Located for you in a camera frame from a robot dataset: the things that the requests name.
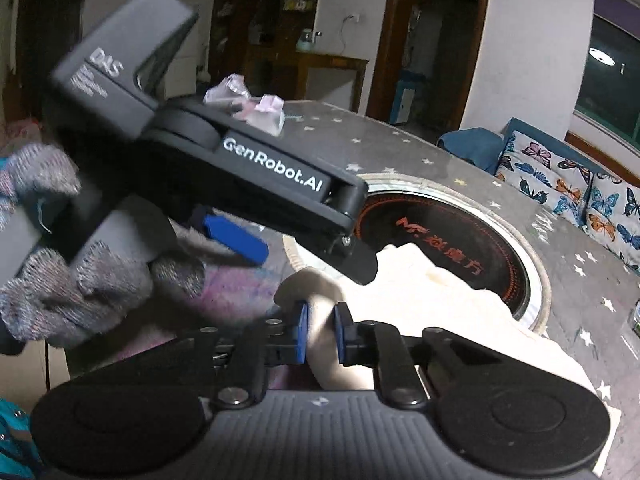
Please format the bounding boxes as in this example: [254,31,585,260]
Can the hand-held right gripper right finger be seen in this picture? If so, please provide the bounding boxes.
[335,302,526,407]

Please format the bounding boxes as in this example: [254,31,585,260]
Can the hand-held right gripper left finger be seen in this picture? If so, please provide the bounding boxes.
[125,301,309,409]

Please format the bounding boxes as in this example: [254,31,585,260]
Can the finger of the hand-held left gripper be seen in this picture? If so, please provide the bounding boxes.
[330,237,378,285]
[189,206,269,267]

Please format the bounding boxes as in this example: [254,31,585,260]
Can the cream long-sleeved top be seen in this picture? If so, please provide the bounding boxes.
[274,242,598,401]

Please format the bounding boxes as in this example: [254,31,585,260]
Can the person's left hand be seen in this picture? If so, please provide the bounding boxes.
[0,142,206,351]

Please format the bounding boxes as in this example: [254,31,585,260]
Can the pink and white plastic bag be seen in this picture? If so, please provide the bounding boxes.
[232,94,287,137]

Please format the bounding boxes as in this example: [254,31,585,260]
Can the clear crumpled plastic bag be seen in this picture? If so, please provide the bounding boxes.
[204,74,251,108]

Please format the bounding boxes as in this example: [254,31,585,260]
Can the black round induction cooktop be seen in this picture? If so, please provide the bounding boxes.
[352,190,533,321]

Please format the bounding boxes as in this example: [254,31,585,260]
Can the wooden side table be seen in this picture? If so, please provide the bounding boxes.
[250,52,370,113]

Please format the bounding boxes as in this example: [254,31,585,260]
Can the dark wooden shelf cabinet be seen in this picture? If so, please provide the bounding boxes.
[207,0,326,101]

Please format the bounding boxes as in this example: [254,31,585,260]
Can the blue sofa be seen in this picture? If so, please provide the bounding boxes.
[437,117,640,271]

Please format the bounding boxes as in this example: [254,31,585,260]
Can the blue framed white panel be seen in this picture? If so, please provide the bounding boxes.
[390,72,426,126]

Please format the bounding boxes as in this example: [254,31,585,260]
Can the butterfly print pillow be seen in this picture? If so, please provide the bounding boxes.
[495,130,596,228]
[582,172,640,266]

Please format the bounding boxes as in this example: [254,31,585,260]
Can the grey star-print tablecloth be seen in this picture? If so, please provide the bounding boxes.
[172,99,640,441]

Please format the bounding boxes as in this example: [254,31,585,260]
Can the dark brown door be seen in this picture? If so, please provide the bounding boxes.
[15,0,83,121]

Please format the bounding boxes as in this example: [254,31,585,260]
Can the teal patterned clothing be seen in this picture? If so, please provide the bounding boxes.
[0,397,43,480]

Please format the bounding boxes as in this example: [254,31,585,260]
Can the dark window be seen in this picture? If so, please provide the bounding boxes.
[565,0,640,151]

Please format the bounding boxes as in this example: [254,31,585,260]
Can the brown wooden door frame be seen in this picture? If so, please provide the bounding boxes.
[365,0,493,133]

